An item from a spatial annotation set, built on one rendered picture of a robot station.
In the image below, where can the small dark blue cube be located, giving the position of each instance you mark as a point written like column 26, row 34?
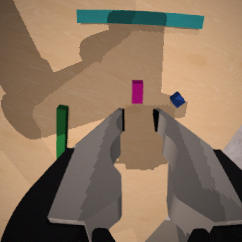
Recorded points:
column 177, row 99

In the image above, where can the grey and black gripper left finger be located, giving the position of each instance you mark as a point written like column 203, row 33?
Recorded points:
column 80, row 191

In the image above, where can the magenta block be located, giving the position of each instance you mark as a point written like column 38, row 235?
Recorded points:
column 137, row 91

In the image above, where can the turquoise rod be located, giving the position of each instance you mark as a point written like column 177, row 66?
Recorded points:
column 140, row 17

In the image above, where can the green rod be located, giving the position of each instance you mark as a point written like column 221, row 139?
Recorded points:
column 61, row 129

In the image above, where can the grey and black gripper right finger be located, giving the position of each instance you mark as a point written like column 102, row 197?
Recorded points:
column 205, row 189

